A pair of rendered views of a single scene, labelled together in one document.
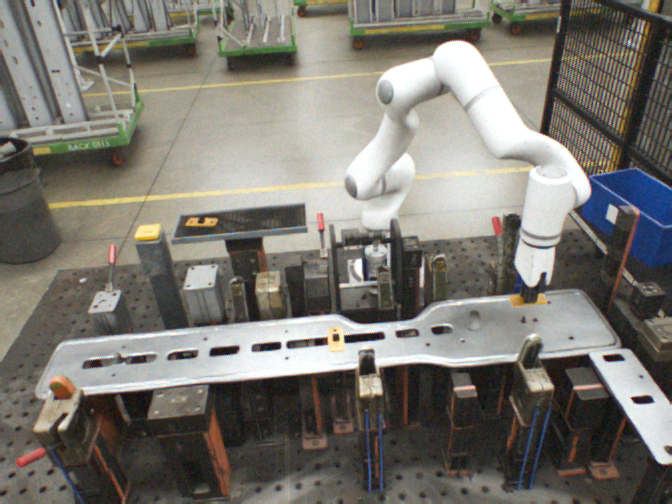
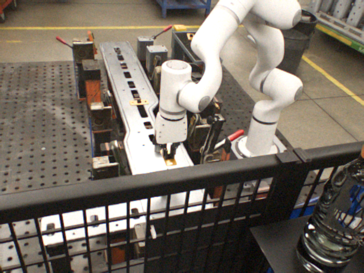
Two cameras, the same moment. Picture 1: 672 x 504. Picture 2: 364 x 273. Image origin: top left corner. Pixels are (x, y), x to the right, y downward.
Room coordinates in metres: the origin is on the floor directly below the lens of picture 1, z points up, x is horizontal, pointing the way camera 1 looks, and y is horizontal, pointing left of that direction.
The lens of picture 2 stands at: (0.70, -1.30, 1.83)
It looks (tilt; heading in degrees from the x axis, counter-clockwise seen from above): 37 degrees down; 70
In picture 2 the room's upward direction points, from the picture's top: 7 degrees clockwise
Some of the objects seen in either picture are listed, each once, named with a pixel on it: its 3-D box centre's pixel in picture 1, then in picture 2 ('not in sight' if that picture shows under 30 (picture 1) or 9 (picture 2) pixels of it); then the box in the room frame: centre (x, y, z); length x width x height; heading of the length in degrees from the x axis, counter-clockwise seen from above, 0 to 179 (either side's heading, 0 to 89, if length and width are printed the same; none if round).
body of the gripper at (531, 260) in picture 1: (536, 255); (171, 125); (0.97, -0.45, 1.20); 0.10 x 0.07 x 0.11; 2
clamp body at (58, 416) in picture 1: (87, 461); (85, 70); (0.75, 0.60, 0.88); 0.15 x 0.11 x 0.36; 2
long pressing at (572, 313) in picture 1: (328, 343); (136, 101); (0.95, 0.04, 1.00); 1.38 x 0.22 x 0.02; 92
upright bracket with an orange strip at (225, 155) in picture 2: not in sight; (216, 195); (1.13, -0.55, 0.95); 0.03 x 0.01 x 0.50; 92
